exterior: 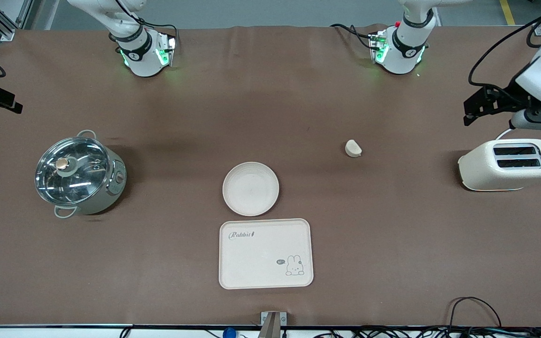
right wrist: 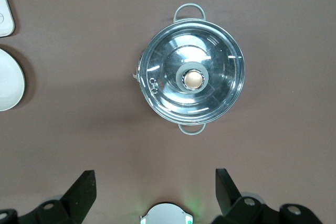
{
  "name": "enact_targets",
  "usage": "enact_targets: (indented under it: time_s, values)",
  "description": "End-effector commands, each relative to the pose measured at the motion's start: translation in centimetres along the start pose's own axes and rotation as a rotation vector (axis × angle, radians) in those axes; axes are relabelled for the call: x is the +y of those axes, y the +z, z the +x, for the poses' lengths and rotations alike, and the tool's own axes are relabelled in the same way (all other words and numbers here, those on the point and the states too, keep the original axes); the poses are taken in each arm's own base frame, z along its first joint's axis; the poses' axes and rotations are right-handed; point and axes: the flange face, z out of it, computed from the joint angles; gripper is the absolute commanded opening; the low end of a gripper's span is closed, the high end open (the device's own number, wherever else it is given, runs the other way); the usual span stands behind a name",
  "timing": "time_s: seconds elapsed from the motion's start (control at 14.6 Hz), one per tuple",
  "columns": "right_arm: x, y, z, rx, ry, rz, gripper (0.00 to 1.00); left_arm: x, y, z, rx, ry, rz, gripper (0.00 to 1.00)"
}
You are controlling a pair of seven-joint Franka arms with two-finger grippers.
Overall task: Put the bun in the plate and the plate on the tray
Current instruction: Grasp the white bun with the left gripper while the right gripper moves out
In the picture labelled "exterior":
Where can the cream rabbit print tray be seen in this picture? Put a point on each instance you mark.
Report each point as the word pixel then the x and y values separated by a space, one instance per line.
pixel 261 263

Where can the glass pot lid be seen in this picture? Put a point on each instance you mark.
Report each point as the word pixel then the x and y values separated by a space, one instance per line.
pixel 75 176

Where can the round cream plate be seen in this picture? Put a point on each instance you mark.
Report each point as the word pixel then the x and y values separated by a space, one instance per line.
pixel 251 188

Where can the brown table mat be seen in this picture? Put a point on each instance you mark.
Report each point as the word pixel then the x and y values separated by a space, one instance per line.
pixel 270 108

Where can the aluminium frame profile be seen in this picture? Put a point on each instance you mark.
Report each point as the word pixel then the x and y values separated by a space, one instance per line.
pixel 3 26

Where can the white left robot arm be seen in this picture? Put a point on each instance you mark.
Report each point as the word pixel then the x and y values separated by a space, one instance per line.
pixel 406 51

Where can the blue round knob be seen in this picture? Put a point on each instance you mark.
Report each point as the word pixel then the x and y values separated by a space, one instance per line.
pixel 229 333

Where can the grey electric cooking pot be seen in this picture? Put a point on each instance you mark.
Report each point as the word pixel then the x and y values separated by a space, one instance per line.
pixel 111 193

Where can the white steamed bun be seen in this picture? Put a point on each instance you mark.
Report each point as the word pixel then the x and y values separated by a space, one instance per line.
pixel 353 149

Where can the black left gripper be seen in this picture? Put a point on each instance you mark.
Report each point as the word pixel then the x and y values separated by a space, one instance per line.
pixel 509 95

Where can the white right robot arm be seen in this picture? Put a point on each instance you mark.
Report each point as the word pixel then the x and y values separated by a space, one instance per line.
pixel 141 61

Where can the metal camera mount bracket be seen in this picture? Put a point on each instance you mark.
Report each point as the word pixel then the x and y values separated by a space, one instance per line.
pixel 273 324

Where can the cream two-slot toaster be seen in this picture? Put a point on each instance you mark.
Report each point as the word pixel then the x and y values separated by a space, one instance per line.
pixel 482 171

